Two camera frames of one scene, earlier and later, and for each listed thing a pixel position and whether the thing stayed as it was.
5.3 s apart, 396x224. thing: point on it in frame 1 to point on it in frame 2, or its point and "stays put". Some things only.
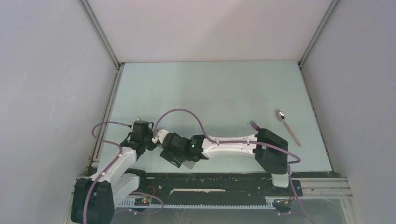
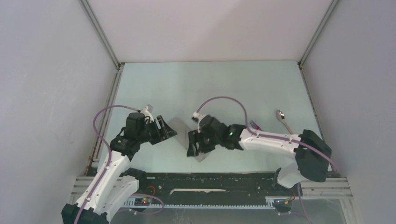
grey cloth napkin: x=189 y=164 to x=181 y=129
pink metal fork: x=255 y=125 stays put
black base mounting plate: x=215 y=185 stays put
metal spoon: x=281 y=116 stays put
